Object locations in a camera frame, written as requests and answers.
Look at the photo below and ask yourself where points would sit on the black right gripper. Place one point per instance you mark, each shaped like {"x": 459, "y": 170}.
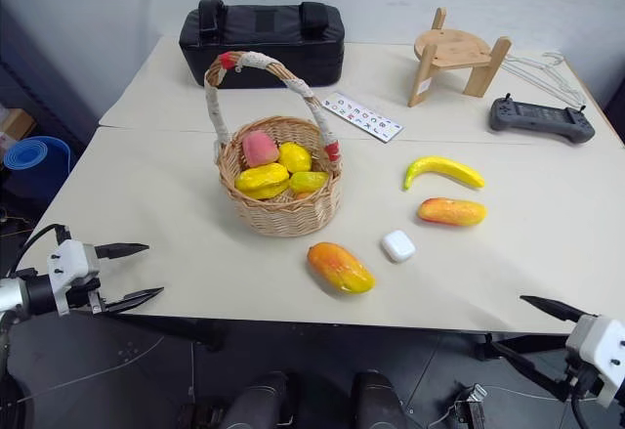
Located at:
{"x": 585, "y": 375}

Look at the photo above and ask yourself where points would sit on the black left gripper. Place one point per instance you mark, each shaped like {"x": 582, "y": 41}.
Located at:
{"x": 80, "y": 297}

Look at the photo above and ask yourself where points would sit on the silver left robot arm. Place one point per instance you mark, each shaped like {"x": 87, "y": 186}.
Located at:
{"x": 19, "y": 294}

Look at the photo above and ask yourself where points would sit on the yellow star fruit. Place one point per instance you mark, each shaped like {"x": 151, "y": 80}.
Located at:
{"x": 261, "y": 180}

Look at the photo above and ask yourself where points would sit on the blue rolled mat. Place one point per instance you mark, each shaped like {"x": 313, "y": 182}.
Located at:
{"x": 36, "y": 160}

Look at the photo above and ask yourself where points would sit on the orange-yellow mango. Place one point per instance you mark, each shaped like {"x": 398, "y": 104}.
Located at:
{"x": 339, "y": 268}
{"x": 451, "y": 211}

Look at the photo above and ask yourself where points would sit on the white earbuds case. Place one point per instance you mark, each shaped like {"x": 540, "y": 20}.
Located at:
{"x": 398, "y": 246}

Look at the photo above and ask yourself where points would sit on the dark rounded shape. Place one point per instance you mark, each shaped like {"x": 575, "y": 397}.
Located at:
{"x": 376, "y": 402}
{"x": 256, "y": 402}

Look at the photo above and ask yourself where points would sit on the pink peach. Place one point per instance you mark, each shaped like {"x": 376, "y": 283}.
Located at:
{"x": 260, "y": 149}

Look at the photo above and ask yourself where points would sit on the brown cardboard box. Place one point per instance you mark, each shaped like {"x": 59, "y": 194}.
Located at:
{"x": 14, "y": 126}

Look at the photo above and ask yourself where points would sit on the yellow banana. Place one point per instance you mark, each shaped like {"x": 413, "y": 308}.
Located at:
{"x": 446, "y": 167}

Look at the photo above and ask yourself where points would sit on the yellow-green mango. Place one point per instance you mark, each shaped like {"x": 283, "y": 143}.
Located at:
{"x": 307, "y": 181}

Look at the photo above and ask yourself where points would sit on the yellow lemon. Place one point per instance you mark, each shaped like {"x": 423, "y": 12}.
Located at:
{"x": 294, "y": 157}

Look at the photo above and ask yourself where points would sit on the grey handheld controller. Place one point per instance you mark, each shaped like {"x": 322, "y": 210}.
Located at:
{"x": 539, "y": 118}

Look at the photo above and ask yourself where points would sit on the black padded bag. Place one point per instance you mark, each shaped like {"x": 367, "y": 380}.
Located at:
{"x": 263, "y": 50}

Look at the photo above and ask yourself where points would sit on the white card with coloured letters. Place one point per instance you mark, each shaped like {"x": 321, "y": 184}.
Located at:
{"x": 363, "y": 117}

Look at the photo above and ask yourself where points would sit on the wooden round stand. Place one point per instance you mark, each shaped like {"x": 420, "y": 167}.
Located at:
{"x": 451, "y": 45}

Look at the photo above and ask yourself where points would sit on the black table frame bar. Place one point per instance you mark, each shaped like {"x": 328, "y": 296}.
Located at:
{"x": 517, "y": 346}

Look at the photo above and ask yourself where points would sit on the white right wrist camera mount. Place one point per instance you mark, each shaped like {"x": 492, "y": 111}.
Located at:
{"x": 598, "y": 346}

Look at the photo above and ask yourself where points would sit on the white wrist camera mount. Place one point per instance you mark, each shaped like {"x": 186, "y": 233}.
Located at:
{"x": 73, "y": 258}
{"x": 598, "y": 346}

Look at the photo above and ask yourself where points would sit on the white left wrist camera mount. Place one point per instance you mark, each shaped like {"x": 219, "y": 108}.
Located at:
{"x": 73, "y": 258}

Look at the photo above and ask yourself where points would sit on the small black metal bracket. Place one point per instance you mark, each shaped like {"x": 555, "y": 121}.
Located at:
{"x": 471, "y": 402}

